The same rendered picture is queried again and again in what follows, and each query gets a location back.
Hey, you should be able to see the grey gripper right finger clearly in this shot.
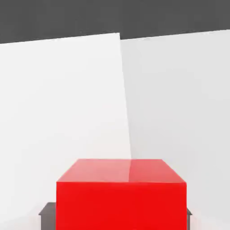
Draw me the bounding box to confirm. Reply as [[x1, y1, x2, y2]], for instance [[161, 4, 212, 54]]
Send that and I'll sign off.
[[186, 208, 202, 230]]

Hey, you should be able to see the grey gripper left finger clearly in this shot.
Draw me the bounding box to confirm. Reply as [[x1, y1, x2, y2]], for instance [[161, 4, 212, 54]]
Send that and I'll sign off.
[[25, 202, 57, 230]]

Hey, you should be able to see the small red cube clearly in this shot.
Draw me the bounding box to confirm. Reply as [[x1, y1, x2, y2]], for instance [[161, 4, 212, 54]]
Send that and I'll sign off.
[[56, 158, 187, 230]]

